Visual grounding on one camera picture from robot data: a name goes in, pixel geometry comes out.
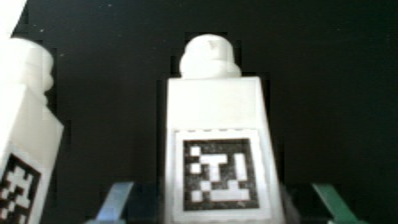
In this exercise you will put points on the white leg far right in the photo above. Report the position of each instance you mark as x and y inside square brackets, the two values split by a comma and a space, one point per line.
[31, 131]

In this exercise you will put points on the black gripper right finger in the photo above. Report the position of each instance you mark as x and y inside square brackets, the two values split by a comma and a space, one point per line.
[344, 216]

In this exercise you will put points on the white leg with tag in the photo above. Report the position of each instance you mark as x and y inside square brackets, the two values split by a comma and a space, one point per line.
[222, 176]

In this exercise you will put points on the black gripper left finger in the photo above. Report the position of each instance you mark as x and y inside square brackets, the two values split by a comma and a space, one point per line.
[115, 205]

